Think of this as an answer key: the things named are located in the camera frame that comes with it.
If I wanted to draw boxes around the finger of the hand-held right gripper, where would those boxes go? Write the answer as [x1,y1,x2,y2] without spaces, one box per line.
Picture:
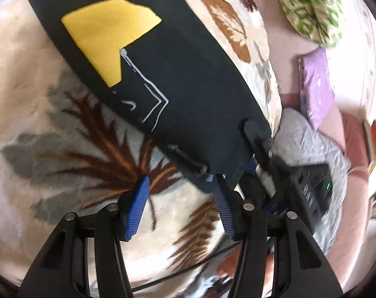
[244,120,274,176]
[166,144,214,183]

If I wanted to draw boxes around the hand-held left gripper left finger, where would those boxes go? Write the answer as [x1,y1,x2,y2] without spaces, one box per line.
[17,175,151,298]

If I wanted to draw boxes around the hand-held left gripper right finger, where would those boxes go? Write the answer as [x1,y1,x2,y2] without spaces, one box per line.
[212,174,344,298]

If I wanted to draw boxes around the black pants with yellow patch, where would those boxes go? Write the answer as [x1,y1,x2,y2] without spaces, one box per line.
[19,0,273,194]

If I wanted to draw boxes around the person's right hand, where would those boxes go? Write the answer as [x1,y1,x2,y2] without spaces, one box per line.
[217,251,276,286]

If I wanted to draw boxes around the grey quilted cushion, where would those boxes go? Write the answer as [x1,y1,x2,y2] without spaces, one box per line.
[270,107,353,255]

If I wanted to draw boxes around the purple floral pillow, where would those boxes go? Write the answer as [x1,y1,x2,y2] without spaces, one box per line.
[297,48,336,131]

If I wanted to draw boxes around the pink upholstered sofa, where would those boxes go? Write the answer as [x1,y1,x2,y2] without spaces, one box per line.
[262,0,376,292]

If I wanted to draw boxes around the green checkered folded quilt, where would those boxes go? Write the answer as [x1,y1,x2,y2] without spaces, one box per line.
[267,0,345,48]

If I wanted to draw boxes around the leaf print fleece blanket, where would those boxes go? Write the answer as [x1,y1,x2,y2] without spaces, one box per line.
[0,0,282,298]

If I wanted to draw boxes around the black cable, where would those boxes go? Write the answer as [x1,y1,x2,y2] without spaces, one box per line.
[130,245,241,292]

